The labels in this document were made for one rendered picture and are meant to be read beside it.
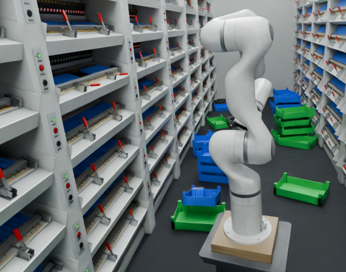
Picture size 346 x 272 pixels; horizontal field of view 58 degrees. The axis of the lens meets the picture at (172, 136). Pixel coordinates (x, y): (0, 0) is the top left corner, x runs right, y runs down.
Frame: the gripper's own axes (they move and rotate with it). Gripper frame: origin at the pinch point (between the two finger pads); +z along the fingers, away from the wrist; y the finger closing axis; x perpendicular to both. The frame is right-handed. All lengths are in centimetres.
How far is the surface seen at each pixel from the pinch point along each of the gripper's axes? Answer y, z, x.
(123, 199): -37, 36, 36
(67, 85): -63, 21, -20
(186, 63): -65, -114, 109
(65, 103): -56, 30, -25
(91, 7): -87, -27, -7
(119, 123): -51, 12, 12
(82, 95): -57, 21, -18
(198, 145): -24, -60, 142
